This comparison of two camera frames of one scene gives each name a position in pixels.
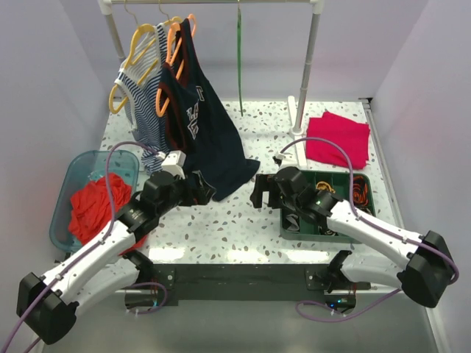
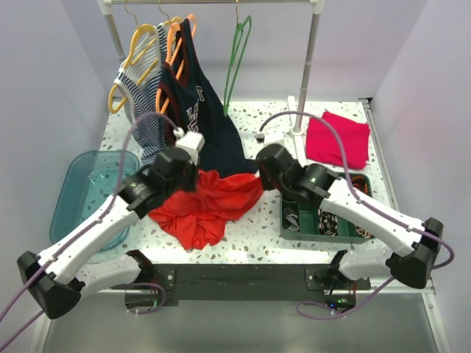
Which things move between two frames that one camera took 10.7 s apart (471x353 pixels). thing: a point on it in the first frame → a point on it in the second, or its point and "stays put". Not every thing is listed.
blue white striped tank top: (141, 74) stays put
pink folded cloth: (351, 137) stays put
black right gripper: (264, 182) → (264, 182)
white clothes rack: (315, 7) stays put
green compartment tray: (351, 187) stays put
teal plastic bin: (77, 168) stays put
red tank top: (95, 204) → (196, 218)
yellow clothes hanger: (128, 62) stays put
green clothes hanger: (239, 63) → (232, 76)
